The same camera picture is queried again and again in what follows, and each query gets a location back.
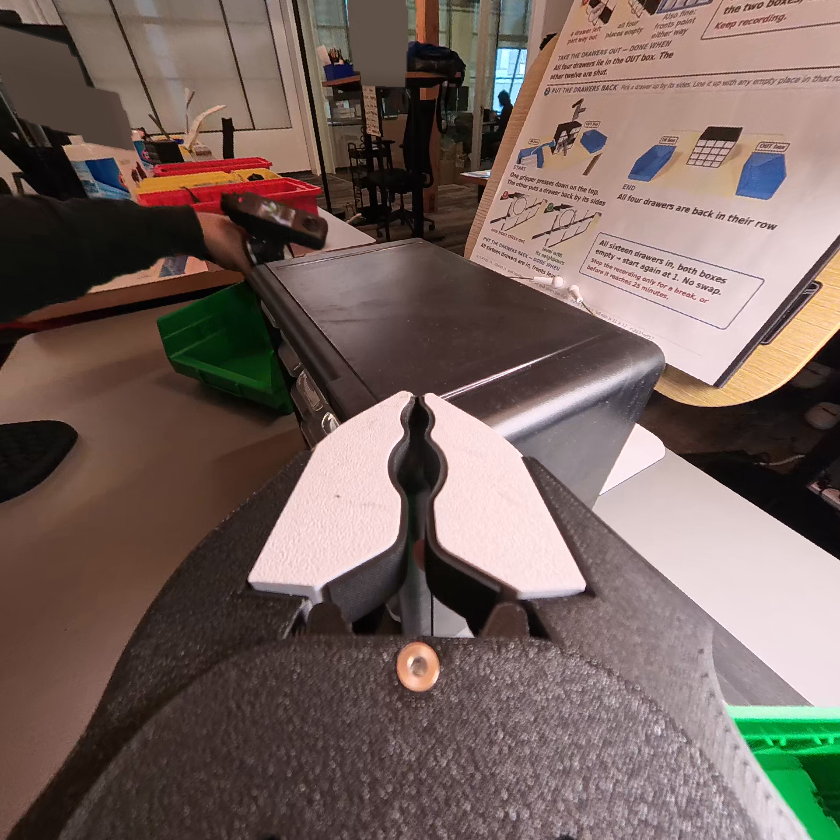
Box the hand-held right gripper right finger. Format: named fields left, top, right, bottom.
left=420, top=392, right=588, bottom=626

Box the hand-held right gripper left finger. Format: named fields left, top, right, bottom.
left=247, top=390, right=418, bottom=621

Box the set of clear drawers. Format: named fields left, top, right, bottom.
left=259, top=302, right=342, bottom=447

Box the green plastic bin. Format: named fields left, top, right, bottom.
left=725, top=703, right=840, bottom=840
left=156, top=282, right=294, bottom=416

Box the black drawer cabinet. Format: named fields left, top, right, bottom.
left=246, top=238, right=667, bottom=509

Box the person's left forearm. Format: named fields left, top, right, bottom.
left=0, top=193, right=217, bottom=324

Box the light desk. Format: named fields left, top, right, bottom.
left=0, top=302, right=840, bottom=828

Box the red bin white label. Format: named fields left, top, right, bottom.
left=138, top=178, right=322, bottom=217

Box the wooden topped table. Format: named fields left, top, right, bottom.
left=20, top=206, right=378, bottom=324

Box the red plastic bin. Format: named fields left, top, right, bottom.
left=154, top=157, right=273, bottom=178

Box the white curved object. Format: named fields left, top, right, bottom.
left=184, top=88, right=227, bottom=148

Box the black floor stand pole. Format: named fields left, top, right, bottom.
left=292, top=0, right=336, bottom=211

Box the black office chair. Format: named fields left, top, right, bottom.
left=367, top=98, right=441, bottom=240

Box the dark blue backpack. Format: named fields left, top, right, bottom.
left=407, top=41, right=467, bottom=80

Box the wooden document stand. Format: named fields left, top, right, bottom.
left=465, top=0, right=840, bottom=496

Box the black sheet clip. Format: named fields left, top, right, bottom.
left=758, top=281, right=824, bottom=345

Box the white instruction sheet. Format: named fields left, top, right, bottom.
left=476, top=0, right=840, bottom=387

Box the black wire rack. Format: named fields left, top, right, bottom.
left=348, top=141, right=388, bottom=217

